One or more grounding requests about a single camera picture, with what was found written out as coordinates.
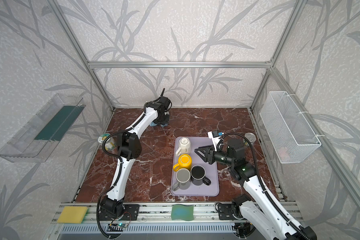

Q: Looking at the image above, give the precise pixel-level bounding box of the black mug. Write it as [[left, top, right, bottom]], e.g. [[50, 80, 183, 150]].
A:
[[191, 165, 211, 186]]

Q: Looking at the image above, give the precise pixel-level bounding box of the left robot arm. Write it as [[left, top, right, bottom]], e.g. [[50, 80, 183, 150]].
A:
[[97, 90, 172, 219]]

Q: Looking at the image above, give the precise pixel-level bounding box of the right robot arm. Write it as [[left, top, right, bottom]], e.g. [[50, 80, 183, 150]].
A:
[[195, 131, 317, 240]]

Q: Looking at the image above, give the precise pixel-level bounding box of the yellow mug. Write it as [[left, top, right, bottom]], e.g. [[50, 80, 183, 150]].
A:
[[173, 154, 192, 172]]

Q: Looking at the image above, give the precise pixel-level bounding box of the white upside-down mug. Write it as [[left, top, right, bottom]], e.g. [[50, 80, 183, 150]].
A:
[[175, 137, 191, 157]]

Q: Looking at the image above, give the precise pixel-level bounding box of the grey mug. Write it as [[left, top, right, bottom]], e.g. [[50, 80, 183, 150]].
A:
[[172, 168, 191, 191]]

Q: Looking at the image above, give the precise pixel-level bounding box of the lilac tray mat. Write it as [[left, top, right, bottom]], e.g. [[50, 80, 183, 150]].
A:
[[170, 136, 220, 197]]

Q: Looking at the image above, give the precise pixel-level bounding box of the metal tin can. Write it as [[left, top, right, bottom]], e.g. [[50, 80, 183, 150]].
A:
[[243, 133, 257, 147]]

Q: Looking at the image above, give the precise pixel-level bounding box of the green sponge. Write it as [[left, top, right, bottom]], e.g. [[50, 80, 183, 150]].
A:
[[171, 204, 195, 222]]

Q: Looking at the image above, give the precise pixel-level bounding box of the right circuit board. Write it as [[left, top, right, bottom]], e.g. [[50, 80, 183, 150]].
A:
[[232, 224, 255, 239]]

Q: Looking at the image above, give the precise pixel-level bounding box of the circuit board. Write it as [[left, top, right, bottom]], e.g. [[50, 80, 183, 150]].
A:
[[107, 223, 129, 232], [232, 224, 255, 239]]

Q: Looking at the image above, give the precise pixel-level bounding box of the left circuit board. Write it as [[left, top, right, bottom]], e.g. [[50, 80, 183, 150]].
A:
[[107, 223, 129, 232]]

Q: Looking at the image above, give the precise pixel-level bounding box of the yellow sponge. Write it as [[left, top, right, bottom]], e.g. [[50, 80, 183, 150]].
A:
[[57, 206, 88, 224]]

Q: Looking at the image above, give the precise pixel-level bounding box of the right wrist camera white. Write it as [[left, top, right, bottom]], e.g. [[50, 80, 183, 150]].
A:
[[208, 130, 224, 150]]

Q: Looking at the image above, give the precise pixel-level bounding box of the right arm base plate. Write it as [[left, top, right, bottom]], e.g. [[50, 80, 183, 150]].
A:
[[215, 201, 260, 221]]

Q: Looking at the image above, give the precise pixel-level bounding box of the white wire basket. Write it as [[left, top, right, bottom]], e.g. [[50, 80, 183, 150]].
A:
[[260, 91, 322, 164]]

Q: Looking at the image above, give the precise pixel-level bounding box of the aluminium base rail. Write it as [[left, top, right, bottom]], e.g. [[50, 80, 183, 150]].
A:
[[44, 202, 253, 240]]

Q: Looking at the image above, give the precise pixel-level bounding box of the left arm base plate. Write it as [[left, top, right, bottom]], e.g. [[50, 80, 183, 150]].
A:
[[98, 204, 140, 221]]

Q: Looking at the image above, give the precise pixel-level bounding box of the clear plastic wall shelf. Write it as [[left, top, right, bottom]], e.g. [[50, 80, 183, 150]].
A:
[[0, 94, 86, 163]]

